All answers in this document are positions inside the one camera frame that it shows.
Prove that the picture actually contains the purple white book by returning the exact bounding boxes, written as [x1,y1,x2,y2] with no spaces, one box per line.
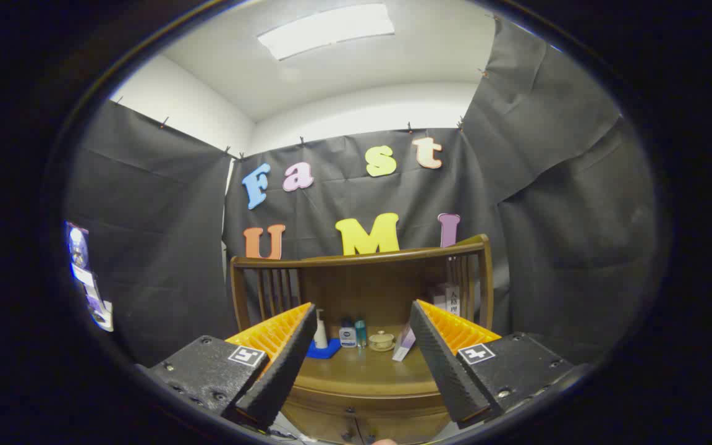
[392,283,448,362]

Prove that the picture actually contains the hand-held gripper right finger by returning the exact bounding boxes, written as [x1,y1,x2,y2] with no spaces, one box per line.
[409,300,576,428]

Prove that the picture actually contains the bright printed sheets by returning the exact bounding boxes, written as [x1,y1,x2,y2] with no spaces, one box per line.
[66,221,114,333]

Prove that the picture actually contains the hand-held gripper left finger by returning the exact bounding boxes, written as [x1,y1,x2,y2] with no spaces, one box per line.
[137,302,318,431]

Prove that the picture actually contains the ceiling light panel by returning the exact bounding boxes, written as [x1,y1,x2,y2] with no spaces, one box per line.
[257,3,396,61]

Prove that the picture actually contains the wooden cabinet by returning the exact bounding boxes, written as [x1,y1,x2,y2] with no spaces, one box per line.
[229,234,494,445]

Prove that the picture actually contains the wooden countertop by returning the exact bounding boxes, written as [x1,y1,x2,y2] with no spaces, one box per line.
[288,328,456,402]

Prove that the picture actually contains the blue folded cloth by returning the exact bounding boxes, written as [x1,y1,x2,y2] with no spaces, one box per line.
[305,338,342,360]

